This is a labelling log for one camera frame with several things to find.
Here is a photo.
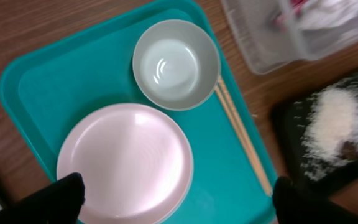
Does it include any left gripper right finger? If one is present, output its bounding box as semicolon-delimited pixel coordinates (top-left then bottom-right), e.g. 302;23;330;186
272;176;358;224

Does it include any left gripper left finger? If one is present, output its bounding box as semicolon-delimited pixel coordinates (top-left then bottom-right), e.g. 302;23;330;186
0;172;85;224

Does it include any brown food scrap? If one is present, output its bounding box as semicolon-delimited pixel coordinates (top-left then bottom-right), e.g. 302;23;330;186
341;141;358;161

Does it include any large white plate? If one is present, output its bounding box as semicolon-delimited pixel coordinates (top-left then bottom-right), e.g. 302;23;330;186
57;103;194;223

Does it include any white rice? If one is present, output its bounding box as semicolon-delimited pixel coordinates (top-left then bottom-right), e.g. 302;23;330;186
301;72;358;182

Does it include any grey saucer bowl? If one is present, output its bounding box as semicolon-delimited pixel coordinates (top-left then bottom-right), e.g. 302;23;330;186
132;19;221;111

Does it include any white napkin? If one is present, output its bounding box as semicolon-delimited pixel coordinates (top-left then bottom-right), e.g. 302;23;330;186
295;0;358;32

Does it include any red snack wrapper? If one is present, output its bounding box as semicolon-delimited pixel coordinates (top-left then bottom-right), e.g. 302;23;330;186
272;0;310;26

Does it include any black tray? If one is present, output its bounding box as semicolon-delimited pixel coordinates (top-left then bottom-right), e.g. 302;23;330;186
271;70;358;196

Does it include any teal serving tray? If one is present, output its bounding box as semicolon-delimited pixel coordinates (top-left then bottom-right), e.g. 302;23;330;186
0;1;275;223

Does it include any clear plastic bin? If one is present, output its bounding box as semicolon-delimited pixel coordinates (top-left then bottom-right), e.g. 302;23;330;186
222;0;358;74

